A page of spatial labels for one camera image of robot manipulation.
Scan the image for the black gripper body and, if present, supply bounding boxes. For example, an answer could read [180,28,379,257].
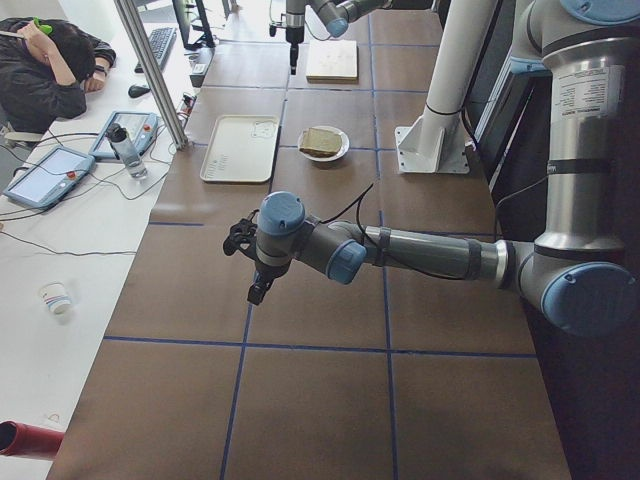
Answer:
[285,12,303,45]
[255,263,288,290]

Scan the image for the brown bread slice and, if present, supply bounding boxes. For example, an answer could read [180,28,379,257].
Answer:
[299,127,343,158]

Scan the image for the white round plate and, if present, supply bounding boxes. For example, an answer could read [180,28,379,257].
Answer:
[297,125,350,162]

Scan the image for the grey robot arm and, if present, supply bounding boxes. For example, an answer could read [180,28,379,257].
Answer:
[280,0,393,75]
[223,1,639,336]

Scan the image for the wooden cutting board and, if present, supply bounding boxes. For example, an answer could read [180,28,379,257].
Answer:
[305,40,359,83]

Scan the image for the cream bear serving tray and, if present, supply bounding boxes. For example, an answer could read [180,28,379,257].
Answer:
[200,114,280,183]

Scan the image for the black keyboard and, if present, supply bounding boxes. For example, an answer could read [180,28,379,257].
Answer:
[148,27,177,71]

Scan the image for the black computer mouse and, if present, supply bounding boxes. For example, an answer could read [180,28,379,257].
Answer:
[128,84,151,99]

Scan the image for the blue teach pendant far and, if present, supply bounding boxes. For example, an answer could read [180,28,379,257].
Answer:
[89,111,159,163]

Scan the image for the blue teach pendant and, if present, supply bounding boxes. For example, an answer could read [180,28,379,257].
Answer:
[3,146,95,209]
[89,111,159,163]

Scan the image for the clear water bottle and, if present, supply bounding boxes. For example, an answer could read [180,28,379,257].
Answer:
[105,123,147,179]

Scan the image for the paper cup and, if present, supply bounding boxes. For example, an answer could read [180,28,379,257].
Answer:
[39,282,71,315]

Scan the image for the blue teach pendant near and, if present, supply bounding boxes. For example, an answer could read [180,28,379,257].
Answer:
[3,146,95,209]

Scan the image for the person in black jacket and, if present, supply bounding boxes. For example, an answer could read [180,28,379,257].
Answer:
[1,17,116,134]

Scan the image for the red cylinder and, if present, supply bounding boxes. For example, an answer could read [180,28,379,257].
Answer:
[1,421,64,460]

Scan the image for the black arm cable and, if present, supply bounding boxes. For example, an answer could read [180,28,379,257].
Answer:
[319,182,481,281]

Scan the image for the aluminium frame post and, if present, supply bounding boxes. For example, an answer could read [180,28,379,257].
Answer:
[114,0,188,150]

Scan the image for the white camera stand post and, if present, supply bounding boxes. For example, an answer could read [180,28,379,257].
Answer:
[395,1,473,174]

